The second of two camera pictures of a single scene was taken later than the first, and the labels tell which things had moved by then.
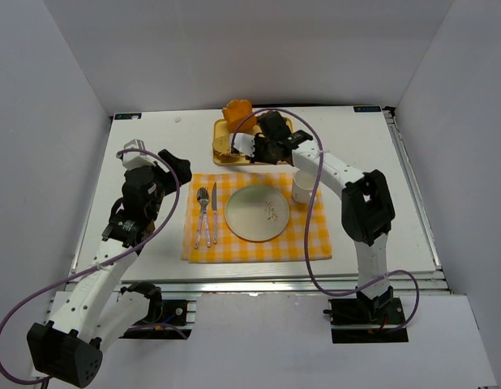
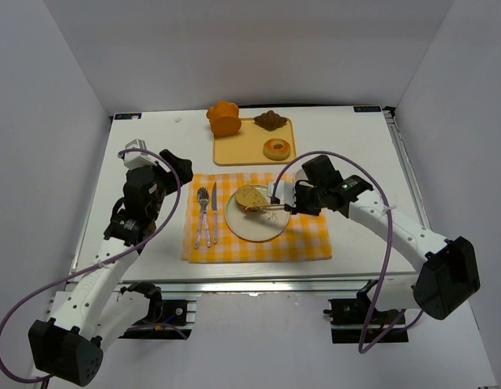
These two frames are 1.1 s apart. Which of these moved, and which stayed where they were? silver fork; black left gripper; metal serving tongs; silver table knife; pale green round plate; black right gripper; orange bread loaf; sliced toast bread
Moved: metal serving tongs; orange bread loaf; sliced toast bread; black right gripper
Stayed: silver table knife; black left gripper; pale green round plate; silver fork
